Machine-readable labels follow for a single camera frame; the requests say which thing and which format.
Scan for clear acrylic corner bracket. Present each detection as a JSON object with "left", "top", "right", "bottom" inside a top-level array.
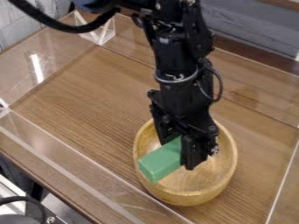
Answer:
[{"left": 74, "top": 10, "right": 117, "bottom": 46}]

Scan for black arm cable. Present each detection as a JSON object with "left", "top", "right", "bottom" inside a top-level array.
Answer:
[{"left": 7, "top": 0, "right": 121, "bottom": 34}]

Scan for green rectangular block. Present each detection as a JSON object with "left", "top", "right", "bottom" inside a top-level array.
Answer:
[{"left": 138, "top": 136, "right": 182, "bottom": 184}]

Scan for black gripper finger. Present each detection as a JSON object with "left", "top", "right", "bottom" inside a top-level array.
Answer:
[
  {"left": 150, "top": 103, "right": 181, "bottom": 144},
  {"left": 181, "top": 131, "right": 219, "bottom": 171}
]

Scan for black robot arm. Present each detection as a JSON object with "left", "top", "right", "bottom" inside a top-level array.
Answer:
[{"left": 74, "top": 0, "right": 223, "bottom": 170}]

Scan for clear acrylic tray walls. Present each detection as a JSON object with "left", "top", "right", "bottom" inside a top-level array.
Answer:
[{"left": 0, "top": 15, "right": 299, "bottom": 224}]

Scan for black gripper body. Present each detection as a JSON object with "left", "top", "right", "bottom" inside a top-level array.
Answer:
[{"left": 146, "top": 73, "right": 225, "bottom": 138}]

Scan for brown wooden bowl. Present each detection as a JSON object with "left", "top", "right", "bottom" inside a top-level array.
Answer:
[{"left": 134, "top": 120, "right": 239, "bottom": 207}]

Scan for black cable lower left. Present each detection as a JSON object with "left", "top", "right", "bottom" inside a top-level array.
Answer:
[{"left": 0, "top": 195, "right": 47, "bottom": 224}]

